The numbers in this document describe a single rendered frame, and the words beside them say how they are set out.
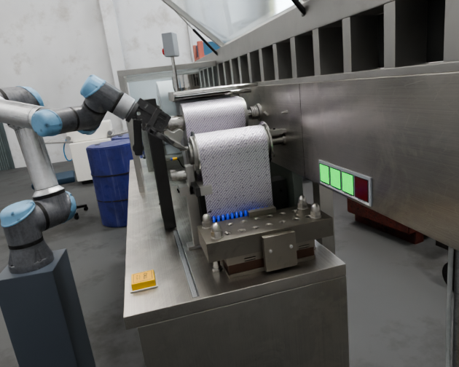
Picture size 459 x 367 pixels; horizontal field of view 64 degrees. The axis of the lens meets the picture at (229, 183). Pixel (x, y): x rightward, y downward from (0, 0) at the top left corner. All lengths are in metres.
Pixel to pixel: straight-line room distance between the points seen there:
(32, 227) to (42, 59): 9.20
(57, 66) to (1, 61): 1.26
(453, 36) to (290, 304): 0.81
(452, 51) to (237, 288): 0.77
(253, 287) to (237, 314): 0.09
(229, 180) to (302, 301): 0.44
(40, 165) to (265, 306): 0.97
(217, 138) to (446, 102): 0.72
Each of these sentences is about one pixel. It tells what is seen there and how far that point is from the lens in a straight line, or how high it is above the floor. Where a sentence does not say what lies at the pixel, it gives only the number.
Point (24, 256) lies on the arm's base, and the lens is 1.52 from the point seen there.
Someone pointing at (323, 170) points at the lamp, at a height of 1.19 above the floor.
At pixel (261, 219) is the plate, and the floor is 1.03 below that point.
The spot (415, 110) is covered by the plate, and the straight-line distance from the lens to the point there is 0.77.
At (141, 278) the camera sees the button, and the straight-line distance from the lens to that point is 1.19.
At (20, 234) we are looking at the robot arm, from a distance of 1.50.
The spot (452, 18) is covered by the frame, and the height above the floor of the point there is 1.52.
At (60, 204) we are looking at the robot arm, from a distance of 1.56.
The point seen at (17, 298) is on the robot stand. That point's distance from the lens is 1.56.
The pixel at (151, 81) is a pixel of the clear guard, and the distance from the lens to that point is 2.21.
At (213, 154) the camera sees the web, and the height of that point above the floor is 1.25.
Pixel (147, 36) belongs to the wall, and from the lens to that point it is 10.25.
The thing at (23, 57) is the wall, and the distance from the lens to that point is 10.70.
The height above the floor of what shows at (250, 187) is 1.11.
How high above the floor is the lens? 1.46
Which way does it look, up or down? 15 degrees down
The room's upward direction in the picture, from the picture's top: 7 degrees counter-clockwise
